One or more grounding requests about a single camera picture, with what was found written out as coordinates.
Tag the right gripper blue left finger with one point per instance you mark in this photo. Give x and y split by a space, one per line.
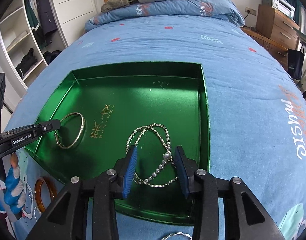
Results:
128 170

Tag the thin silver bangle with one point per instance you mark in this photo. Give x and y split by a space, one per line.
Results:
71 130

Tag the blue cartoon bed sheet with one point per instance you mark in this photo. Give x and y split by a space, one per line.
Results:
257 114

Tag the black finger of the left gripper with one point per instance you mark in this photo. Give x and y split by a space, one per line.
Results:
47 126

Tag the white printer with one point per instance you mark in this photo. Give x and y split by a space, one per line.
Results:
282 6

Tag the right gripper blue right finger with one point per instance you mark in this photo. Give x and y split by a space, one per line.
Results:
180 162

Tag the white open wardrobe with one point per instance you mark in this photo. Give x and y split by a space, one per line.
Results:
34 32

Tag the green jewelry tray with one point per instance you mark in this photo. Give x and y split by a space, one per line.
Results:
127 103

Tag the blue folded duvet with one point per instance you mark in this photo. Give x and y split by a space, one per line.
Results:
220 9

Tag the wooden drawer chest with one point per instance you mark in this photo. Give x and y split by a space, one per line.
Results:
275 32

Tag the dark tote bag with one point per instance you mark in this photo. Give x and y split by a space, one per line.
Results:
295 62

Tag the amber orange bangle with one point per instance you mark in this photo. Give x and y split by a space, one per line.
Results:
44 192

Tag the left blue white gloved hand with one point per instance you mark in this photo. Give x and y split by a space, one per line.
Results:
14 196

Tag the olive green jacket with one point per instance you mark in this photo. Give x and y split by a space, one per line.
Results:
116 4

